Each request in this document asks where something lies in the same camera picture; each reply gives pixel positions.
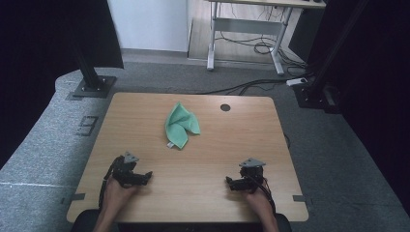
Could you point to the black curtain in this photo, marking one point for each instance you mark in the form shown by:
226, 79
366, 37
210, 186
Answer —
380, 96
38, 64

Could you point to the black stand with dark base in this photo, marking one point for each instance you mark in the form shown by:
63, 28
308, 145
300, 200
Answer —
317, 93

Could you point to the person's right hand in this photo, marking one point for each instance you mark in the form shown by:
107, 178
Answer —
261, 204

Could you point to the white power strip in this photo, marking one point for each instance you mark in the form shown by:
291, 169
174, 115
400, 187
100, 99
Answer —
296, 81

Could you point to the black round table grommet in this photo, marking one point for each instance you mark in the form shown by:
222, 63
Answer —
225, 107

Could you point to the green microfibre cloth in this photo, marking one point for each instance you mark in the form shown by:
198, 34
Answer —
180, 127

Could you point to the black chair armrest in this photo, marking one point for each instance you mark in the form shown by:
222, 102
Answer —
84, 222

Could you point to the black stand with base plate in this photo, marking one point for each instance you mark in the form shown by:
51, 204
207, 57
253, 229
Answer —
93, 85

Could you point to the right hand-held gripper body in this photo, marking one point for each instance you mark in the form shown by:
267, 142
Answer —
254, 175

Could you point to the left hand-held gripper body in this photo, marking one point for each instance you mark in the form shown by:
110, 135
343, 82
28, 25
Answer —
124, 170

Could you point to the white-legged desk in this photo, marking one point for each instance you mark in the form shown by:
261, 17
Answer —
248, 27

